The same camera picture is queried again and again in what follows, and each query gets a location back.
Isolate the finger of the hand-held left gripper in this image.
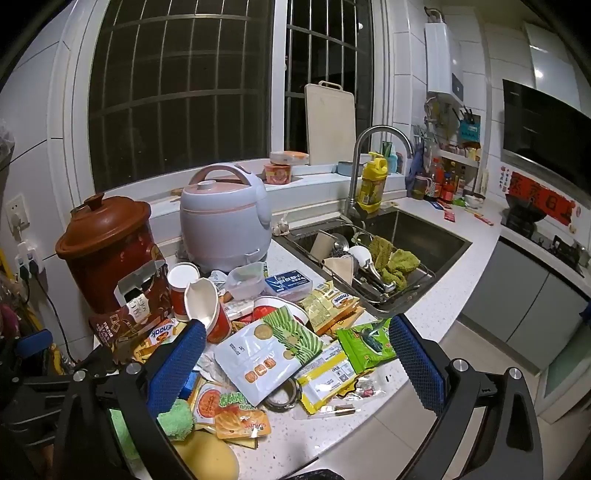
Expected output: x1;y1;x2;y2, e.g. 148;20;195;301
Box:
11;329;52;365

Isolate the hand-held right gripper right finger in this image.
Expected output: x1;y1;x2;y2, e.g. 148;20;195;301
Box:
389;315;544;480

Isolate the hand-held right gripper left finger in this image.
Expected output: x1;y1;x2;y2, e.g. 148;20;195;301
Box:
53;318;207;480

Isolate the orange cracker packet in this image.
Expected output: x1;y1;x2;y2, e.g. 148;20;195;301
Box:
137;322;178;354

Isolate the green fuzzy cloth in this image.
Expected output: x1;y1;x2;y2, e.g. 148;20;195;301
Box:
157;398;195;440

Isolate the crushed red paper cup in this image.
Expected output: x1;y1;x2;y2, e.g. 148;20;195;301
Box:
184;279;232;343

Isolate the orange green snack packet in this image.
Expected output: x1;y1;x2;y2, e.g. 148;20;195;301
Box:
193;382;271;440

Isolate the white green pouch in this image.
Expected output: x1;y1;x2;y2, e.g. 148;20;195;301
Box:
213;306;325;408

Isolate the small red white cup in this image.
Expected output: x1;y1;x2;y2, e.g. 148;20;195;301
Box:
167;263;201;322

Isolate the white power strip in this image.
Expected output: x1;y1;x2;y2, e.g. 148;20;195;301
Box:
16;244;45;278

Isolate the yellow round object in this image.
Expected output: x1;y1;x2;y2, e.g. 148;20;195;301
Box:
172;429;239;480

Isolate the yellow white packet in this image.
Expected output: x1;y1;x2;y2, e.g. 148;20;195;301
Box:
295;342;357;415

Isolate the green dishcloth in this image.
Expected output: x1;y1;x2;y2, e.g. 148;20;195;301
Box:
368;235;422;292

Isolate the yellow cracker packet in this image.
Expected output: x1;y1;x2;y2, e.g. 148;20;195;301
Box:
299;283;362;334

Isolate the tape roll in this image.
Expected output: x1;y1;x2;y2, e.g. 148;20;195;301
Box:
264;379;304;412

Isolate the clear plastic container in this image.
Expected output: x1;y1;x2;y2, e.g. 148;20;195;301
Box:
225;261;267;299

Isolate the red noodle bowl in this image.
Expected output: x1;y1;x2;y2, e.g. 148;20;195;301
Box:
252;295;311;329

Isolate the white ladle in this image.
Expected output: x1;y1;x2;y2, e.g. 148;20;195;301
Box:
347;245;386;283

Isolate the brown clay pot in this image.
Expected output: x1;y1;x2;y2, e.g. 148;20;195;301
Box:
55;194;168;315

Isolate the steel sink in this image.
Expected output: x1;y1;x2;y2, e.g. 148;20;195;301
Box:
276;207;472;320

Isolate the grey cabinet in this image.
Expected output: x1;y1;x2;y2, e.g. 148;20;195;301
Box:
461;239;591;372

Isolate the blue box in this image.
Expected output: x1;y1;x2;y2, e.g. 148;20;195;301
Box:
264;270;313;302

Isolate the lavender rice cooker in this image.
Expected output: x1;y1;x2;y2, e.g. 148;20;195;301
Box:
179;163;274;274

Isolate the group of condiment bottles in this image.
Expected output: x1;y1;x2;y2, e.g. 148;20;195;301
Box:
406;156;485;205

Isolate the yellow dish soap bottle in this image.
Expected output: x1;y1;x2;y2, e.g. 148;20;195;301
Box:
358;152;387;214

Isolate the black gas stove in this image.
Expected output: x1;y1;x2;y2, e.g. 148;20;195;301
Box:
501;203;591;274

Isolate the steel faucet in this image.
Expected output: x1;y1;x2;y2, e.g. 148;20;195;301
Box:
341;125;415;219

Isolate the red paper banner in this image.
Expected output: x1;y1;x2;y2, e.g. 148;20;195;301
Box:
500;167;579;228

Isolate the instant noodle cup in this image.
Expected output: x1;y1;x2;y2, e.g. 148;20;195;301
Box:
263;151;310;186

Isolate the teal knife holder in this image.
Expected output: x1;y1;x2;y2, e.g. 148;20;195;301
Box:
458;106;482;145

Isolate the white cutting board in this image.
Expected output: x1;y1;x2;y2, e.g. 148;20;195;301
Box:
303;80;356;166

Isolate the black range hood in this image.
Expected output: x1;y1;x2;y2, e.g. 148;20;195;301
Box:
502;78;591;191

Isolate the barred window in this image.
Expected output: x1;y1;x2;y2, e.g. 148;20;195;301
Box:
87;0;376;193

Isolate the white water heater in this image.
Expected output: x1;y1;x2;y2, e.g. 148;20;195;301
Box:
424;9;466;101

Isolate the black power cable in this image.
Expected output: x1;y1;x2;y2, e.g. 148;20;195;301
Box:
28;272;79;365

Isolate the wire dish rack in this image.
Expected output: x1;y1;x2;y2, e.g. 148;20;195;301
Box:
295;228;437;308

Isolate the white wall socket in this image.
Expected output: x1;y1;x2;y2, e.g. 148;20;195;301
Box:
6;194;29;241

